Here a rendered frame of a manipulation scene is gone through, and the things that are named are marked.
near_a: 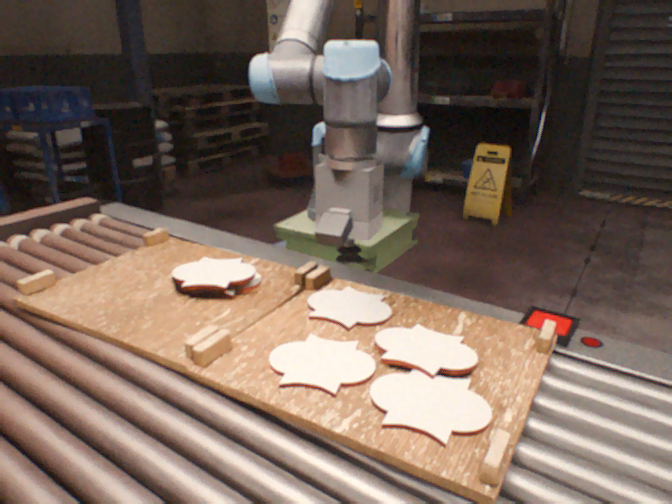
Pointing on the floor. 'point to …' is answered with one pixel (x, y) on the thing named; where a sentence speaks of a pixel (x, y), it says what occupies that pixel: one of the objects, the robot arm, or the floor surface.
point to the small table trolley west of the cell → (58, 157)
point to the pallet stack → (208, 124)
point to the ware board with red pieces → (292, 168)
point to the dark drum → (124, 154)
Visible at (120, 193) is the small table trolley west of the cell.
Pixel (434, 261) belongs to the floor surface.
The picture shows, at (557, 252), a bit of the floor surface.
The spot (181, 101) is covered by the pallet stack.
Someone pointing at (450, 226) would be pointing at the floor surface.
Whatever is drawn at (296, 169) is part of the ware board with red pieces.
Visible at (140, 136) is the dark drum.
